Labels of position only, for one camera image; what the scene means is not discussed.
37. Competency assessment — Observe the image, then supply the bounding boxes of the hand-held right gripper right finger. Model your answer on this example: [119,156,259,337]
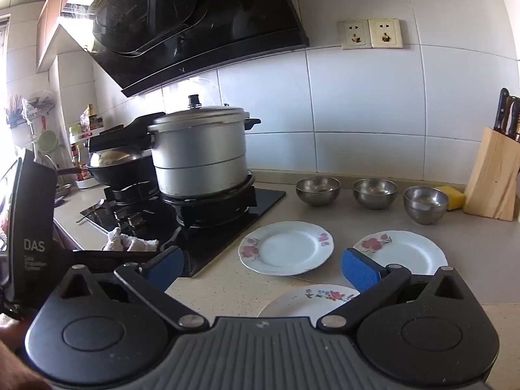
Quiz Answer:
[317,247,480,331]

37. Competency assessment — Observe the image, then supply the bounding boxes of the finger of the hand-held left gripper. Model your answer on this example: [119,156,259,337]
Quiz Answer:
[71,249,165,267]

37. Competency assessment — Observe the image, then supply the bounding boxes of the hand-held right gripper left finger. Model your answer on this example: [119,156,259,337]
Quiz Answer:
[51,246,210,331]

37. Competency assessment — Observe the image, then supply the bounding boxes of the white floral plate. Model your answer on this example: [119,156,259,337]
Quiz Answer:
[353,230,449,277]
[257,284,362,319]
[238,221,334,277]

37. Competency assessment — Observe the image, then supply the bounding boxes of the stainless steel bowl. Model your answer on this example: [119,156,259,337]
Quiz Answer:
[353,178,399,211]
[403,186,449,226]
[296,176,341,206]

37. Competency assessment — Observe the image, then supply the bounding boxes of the person's left forearm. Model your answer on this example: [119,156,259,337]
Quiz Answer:
[0,317,51,390]

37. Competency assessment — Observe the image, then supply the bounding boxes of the white cloth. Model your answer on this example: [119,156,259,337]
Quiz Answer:
[101,227,159,253]

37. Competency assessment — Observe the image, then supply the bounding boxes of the metal spoon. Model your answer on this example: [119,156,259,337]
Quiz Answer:
[76,199,105,224]

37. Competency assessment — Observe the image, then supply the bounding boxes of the white spice rack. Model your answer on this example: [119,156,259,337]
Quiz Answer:
[68,122,106,190]

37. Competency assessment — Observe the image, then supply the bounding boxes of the green ladle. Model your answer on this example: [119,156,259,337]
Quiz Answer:
[36,128,58,156]

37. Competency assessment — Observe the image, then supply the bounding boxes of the black wok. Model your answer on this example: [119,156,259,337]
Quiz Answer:
[56,149,158,191]

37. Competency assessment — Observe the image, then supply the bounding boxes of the black glass gas stove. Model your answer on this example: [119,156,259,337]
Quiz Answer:
[80,173,287,278]

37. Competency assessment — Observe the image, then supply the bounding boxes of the aluminium cooking pot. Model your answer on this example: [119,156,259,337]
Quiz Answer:
[148,124,254,198]

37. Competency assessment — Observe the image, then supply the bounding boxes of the yellow sponge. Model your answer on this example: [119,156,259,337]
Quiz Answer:
[435,186,467,212]

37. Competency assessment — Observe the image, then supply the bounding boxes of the condiment bottle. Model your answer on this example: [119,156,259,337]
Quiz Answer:
[83,103,100,131]

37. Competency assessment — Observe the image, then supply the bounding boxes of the aluminium pot lid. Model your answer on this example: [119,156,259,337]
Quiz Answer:
[148,94,261,136]

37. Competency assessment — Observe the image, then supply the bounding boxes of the wooden knife block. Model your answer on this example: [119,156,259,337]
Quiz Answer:
[463,127,520,222]

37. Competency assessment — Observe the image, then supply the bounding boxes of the black range hood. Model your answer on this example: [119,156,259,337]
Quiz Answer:
[87,0,310,98]

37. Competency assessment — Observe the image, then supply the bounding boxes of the wall utensil rack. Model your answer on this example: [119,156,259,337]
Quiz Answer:
[4,93,58,127]

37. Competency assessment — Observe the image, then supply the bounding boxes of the wooden wall cabinet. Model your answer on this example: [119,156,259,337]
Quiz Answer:
[36,0,94,63]

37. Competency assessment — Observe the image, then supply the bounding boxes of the black handled knife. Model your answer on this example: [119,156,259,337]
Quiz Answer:
[493,88,511,136]

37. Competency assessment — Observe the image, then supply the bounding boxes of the brown handled knife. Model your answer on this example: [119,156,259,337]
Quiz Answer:
[506,97,520,141]

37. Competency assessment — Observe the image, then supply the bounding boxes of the beige wall socket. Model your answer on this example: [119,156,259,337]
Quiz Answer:
[368,18,403,48]
[339,20,371,50]

